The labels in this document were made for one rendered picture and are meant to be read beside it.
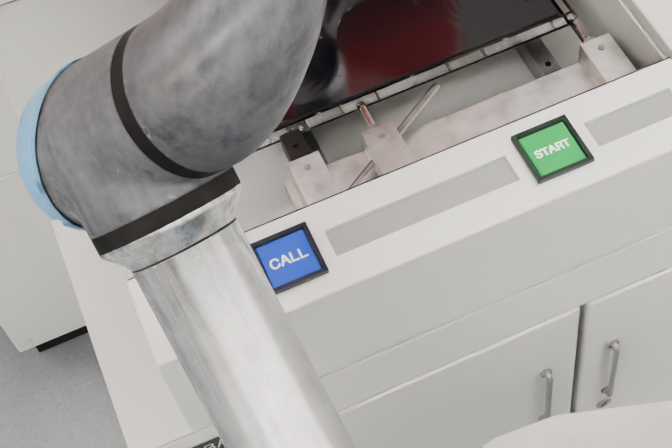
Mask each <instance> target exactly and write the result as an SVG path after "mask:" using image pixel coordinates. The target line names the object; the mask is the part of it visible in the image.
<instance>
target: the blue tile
mask: <svg viewBox="0 0 672 448"><path fill-rule="evenodd" d="M256 253H257V255H258V257H259V260H260V262H261V264H262V266H263V269H264V271H265V273H266V275H267V277H268V280H269V282H270V284H271V286H272V288H276V287H278V286H281V285H283V284H285V283H288V282H290V281H293V280H295V279H297V278H300V277H302V276H304V275H307V274H309V273H312V272H314V271H316V270H319V269H321V266H320V264H319V262H318V260H317V258H316V256H315V254H314V251H313V249H312V247H311V245H310V243H309V241H308V239H307V237H306V235H305V233H304V231H303V230H299V231H297V232H294V233H292V234H290V235H287V236H285V237H282V238H280V239H277V240H275V241H273V242H270V243H268V244H265V245H263V246H261V247H258V248H256Z"/></svg>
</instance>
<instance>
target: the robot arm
mask: <svg viewBox="0 0 672 448"><path fill-rule="evenodd" d="M326 5H327V0H169V1H168V2H167V3H166V4H165V5H164V6H162V7H161V8H160V9H159V10H158V11H156V12H155V13H154V14H152V15H151V16H150V17H148V18H146V19H145V20H144V21H142V22H141V23H139V24H138V25H135V26H134V27H132V28H131V29H129V30H127V31H126V32H124V33H122V34H121V35H119V36H118V37H116V38H114V39H113V40H111V41H109V42H108V43H106V44H104V45H103V46H101V47H100V48H98V49H96V50H95V51H93V52H91V53H90V54H88V55H86V56H85V57H81V58H78V59H76V60H73V61H71V62H70V63H68V64H66V65H65V66H63V67H62V68H61V69H59V70H58V71H57V72H56V73H55V74H54V75H53V77H52V78H51V79H50V80H49V81H47V82H46V83H44V84H43V85H42V86H41V87H39V88H38V89H37V90H36V91H35V92H34V94H33V95H32V96H31V98H30V99H29V100H28V102H27V104H26V105H25V107H24V109H23V112H22V115H21V119H20V124H19V127H18V129H17V136H16V154H17V161H18V166H19V170H20V174H21V177H22V179H23V182H24V184H25V186H26V188H27V190H28V192H29V194H30V196H31V197H32V199H33V200H34V202H35V203H36V204H37V206H38V207H39V208H40V209H41V210H42V211H43V212H44V213H45V214H46V215H47V216H49V217H50V218H51V219H53V220H56V219H58V220H60V221H62V224H63V225H64V226H66V227H69V228H72V229H78V230H82V231H86V232H87V234H88V236H89V238H90V239H91V241H92V243H93V245H94V247H95V249H96V251H97V253H98V255H99V257H100V258H101V259H102V260H106V261H109V262H112V263H115V264H118V265H121V266H124V267H126V268H127V269H129V270H131V271H132V273H133V275H134V277H135V279H136V281H137V283H138V285H139V286H140V288H141V290H142V292H143V294H144V296H145V298H146V300H147V302H148V303H149V305H150V307H151V309H152V311H153V313H154V315H155V317H156V318H157V320H158V322H159V324H160V326H161V328H162V330H163V332H164V333H165V335H166V337H167V339H168V341H169V343H170V345H171V347H172V349H173V350H174V352H175V354H176V356H177V358H178V360H179V362H180V364H181V365H182V367H183V369H184V371H185V373H186V375H187V377H188V379H189V381H190V382H191V384H192V386H193V388H194V390H195V392H196V394H197V396H198V397H199V399H200V401H201V403H202V405H203V407H204V409H205V411H206V413H207V414H208V416H209V418H210V420H211V422H212V424H213V426H214V428H215V429H216V431H217V433H218V435H219V437H220V439H221V441H222V443H223V445H224V446H225V448H355V446H354V444H353V442H352V440H351V439H350V437H349V435H348V433H347V431H346V429H345V427H344V425H343V423H342V421H341V419H340V417H339V415H338V413H337V412H336V410H335V408H334V406H333V404H332V402H331V400H330V398H329V396H328V394H327V392H326V390H325V388H324V386H323V385H322V383H321V381H320V379H319V377H318V375H317V373H316V371H315V369H314V367H313V365H312V363H311V361H310V360H309V358H308V356H307V354H306V352H305V350H304V348H303V346H302V344H301V342H300V340H299V338H298V336H297V334H296V333H295V331H294V329H293V327H292V325H291V323H290V321H289V319H288V317H287V315H286V313H285V311H284V309H283V308H282V306H281V304H280V302H279V300H278V298H277V296H276V294H275V292H274V290H273V288H272V286H271V284H270V282H269V281H268V279H267V277H266V275H265V273H264V271H263V269H262V267H261V265H260V263H259V261H258V259H257V257H256V256H255V254H254V252H253V250H252V248H251V246H250V244H249V242H248V240H247V238H246V236H245V234H244V232H243V230H242V229H241V227H240V225H239V223H238V221H237V219H236V217H235V210H236V205H237V202H238V199H239V196H240V192H241V189H242V184H241V182H240V179H239V177H238V176H237V174H236V172H235V170H234V168H233V165H235V164H237V163H239V162H241V161H242V160H244V159H245V158H247V157H248V156H250V155H251V154H253V153H254V152H255V151H256V150H257V149H258V148H259V147H260V146H261V145H262V144H263V143H264V142H265V141H266V140H267V139H268V138H269V137H270V135H271V134H272V133H273V131H274V130H275V129H276V127H277V126H278V125H279V124H280V122H281V121H282V119H283V117H284V116H285V114H286V112H287V111H288V109H289V107H290V105H291V104H292V102H293V100H294V98H295V96H296V94H297V92H298V90H299V87H300V85H301V83H302V81H303V79H304V76H305V74H306V71H307V69H308V66H309V64H310V61H311V58H312V56H313V53H314V50H315V47H316V44H317V41H318V38H319V35H320V31H321V26H322V22H323V18H324V14H325V9H326Z"/></svg>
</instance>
